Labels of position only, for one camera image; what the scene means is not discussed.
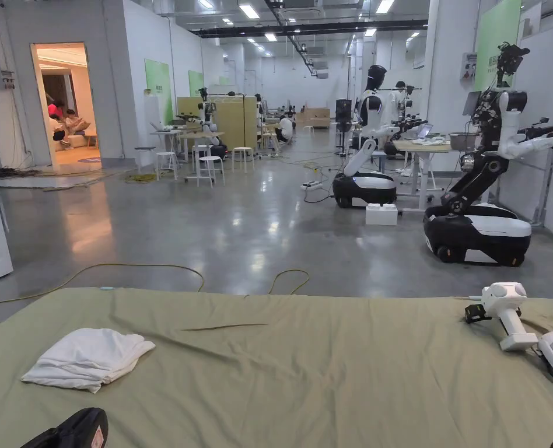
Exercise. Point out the group of people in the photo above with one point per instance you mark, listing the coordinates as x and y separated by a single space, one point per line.
64 126

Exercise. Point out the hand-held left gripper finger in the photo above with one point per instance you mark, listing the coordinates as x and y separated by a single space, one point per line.
71 431

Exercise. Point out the white power strip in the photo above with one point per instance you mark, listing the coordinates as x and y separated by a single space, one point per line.
311 185

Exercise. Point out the black standing fan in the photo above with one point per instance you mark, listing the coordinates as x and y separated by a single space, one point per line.
343 112

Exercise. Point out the white box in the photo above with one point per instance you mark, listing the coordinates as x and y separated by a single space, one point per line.
381 214

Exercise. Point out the spare white hand-held gripper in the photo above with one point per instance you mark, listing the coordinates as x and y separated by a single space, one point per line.
505 303

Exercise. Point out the bed with pale green sheet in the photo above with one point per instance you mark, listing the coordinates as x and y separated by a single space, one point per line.
304 373

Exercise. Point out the white humanoid robot, black head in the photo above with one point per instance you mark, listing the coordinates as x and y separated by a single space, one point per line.
367 179

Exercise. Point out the small white robot with arms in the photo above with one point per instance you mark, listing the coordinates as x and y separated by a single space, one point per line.
209 119

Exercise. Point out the white desk with laptop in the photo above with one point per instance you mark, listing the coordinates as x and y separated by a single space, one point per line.
167 133

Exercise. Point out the black and white wheeled robot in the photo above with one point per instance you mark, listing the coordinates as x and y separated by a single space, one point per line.
486 224

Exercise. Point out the folded white cloth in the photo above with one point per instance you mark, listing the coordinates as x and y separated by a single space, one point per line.
90 359

